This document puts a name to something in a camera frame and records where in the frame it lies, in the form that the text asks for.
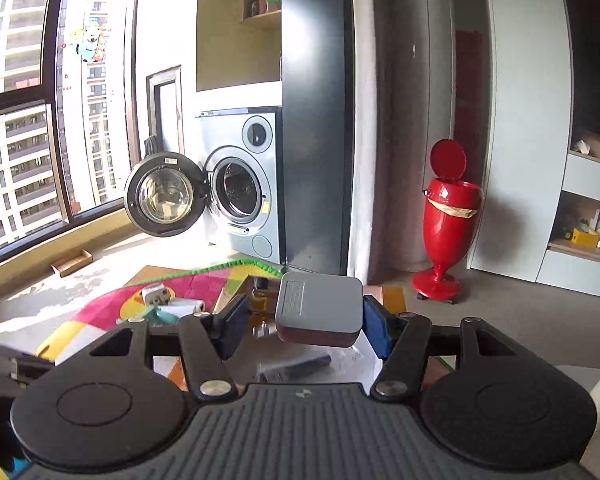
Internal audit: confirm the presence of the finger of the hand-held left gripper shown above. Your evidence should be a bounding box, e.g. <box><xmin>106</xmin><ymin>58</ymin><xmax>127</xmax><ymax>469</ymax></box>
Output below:
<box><xmin>10</xmin><ymin>356</ymin><xmax>57</xmax><ymax>380</ymax></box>

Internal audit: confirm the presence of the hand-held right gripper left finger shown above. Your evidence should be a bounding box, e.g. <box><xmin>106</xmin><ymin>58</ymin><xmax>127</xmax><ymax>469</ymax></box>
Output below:
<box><xmin>87</xmin><ymin>292</ymin><xmax>254</xmax><ymax>404</ymax></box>

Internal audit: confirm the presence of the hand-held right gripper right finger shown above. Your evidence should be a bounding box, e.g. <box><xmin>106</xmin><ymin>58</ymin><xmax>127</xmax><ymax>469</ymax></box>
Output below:
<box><xmin>362</xmin><ymin>296</ymin><xmax>524</xmax><ymax>404</ymax></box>

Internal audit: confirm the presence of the pink cardboard box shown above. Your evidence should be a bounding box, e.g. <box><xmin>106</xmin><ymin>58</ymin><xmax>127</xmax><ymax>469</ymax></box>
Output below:
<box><xmin>214</xmin><ymin>274</ymin><xmax>411</xmax><ymax>394</ymax></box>

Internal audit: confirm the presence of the white printed box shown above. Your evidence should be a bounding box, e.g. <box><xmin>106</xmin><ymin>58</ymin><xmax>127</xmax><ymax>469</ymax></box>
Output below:
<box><xmin>171</xmin><ymin>298</ymin><xmax>207</xmax><ymax>314</ymax></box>

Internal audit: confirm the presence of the grey box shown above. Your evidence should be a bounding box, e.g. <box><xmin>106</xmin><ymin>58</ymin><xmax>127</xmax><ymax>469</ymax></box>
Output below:
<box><xmin>275</xmin><ymin>272</ymin><xmax>364</xmax><ymax>349</ymax></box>

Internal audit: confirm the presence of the teal and white item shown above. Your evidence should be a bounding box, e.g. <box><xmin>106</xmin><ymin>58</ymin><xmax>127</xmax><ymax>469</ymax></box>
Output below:
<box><xmin>141</xmin><ymin>305</ymin><xmax>182</xmax><ymax>324</ymax></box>

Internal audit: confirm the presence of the white power adapter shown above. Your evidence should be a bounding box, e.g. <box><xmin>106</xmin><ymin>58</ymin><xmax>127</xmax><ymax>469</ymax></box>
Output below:
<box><xmin>138</xmin><ymin>284</ymin><xmax>175</xmax><ymax>307</ymax></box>

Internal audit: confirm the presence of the colourful cartoon play mat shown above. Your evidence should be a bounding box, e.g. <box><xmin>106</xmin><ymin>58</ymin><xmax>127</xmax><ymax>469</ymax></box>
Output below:
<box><xmin>0</xmin><ymin>258</ymin><xmax>460</xmax><ymax>480</ymax></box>

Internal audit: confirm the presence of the red trash bin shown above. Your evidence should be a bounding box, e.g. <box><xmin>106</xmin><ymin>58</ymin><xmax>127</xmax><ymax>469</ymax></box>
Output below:
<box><xmin>412</xmin><ymin>138</ymin><xmax>483</xmax><ymax>306</ymax></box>

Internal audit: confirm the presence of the small cardboard tray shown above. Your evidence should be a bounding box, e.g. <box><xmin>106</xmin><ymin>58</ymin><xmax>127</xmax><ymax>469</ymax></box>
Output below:
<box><xmin>50</xmin><ymin>248</ymin><xmax>95</xmax><ymax>278</ymax></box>

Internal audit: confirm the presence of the beige trash bag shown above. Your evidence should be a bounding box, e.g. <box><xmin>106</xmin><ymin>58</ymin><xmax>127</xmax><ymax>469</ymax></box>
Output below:
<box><xmin>426</xmin><ymin>194</ymin><xmax>479</xmax><ymax>219</ymax></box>

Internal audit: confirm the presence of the round washing machine door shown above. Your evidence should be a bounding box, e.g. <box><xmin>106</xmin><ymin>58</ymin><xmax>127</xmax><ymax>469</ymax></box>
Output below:
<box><xmin>123</xmin><ymin>153</ymin><xmax>212</xmax><ymax>238</ymax></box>

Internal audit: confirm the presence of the silver washing machine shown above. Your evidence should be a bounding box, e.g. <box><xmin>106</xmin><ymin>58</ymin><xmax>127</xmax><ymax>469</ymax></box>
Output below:
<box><xmin>195</xmin><ymin>105</ymin><xmax>284</xmax><ymax>265</ymax></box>

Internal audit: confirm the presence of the yellow toy truck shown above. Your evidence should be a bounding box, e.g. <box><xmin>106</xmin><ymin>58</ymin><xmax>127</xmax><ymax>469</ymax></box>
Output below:
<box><xmin>563</xmin><ymin>226</ymin><xmax>600</xmax><ymax>249</ymax></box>

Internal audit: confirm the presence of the dark tall cabinet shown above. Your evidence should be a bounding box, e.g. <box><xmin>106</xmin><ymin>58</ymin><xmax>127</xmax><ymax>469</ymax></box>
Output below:
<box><xmin>281</xmin><ymin>0</ymin><xmax>356</xmax><ymax>277</ymax></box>

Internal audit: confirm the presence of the dark framed panel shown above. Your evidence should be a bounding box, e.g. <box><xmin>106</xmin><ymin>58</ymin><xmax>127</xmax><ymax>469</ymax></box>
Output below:
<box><xmin>146</xmin><ymin>64</ymin><xmax>185</xmax><ymax>161</ymax></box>

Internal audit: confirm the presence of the white cabinet unit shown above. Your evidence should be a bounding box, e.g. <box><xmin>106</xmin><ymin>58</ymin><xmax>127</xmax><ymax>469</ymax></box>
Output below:
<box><xmin>467</xmin><ymin>0</ymin><xmax>600</xmax><ymax>302</ymax></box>

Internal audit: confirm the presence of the cartoon window sticker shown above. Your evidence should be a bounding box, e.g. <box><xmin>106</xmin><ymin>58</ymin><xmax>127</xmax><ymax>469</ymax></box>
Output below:
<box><xmin>69</xmin><ymin>16</ymin><xmax>109</xmax><ymax>64</ymax></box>

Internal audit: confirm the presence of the black window frame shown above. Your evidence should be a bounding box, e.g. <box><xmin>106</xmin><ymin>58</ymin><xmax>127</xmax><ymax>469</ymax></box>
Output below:
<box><xmin>0</xmin><ymin>0</ymin><xmax>144</xmax><ymax>267</ymax></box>

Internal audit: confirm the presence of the wooden wall shelf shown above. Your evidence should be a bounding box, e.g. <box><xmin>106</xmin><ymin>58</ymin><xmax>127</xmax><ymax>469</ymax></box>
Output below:
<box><xmin>239</xmin><ymin>0</ymin><xmax>283</xmax><ymax>29</ymax></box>

